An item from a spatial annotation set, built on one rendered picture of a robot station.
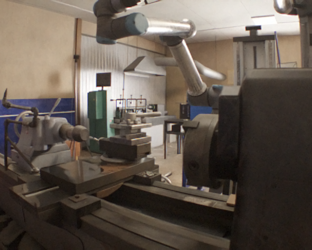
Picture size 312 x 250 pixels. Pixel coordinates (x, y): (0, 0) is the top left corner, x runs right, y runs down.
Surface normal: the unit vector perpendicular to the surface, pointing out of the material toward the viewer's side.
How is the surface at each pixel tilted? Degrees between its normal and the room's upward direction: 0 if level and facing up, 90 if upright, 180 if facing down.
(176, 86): 90
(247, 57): 90
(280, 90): 90
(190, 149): 78
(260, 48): 90
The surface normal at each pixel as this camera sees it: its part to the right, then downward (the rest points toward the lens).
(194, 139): -0.52, -0.37
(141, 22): 0.78, 0.08
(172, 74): -0.58, 0.08
